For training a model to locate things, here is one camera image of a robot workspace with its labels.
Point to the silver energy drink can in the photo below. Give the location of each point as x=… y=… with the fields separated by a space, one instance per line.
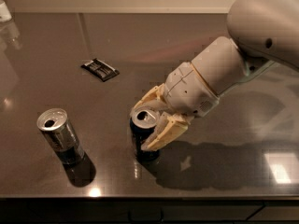
x=57 y=129

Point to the black snack packet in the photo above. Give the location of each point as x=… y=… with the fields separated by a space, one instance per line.
x=100 y=69

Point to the blue pepsi can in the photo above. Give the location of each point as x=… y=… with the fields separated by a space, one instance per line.
x=142 y=124

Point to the white object at table corner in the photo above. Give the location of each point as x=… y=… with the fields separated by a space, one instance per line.
x=5 y=14

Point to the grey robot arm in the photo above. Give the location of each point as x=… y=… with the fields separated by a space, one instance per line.
x=262 y=32

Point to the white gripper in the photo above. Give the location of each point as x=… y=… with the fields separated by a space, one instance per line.
x=186 y=89

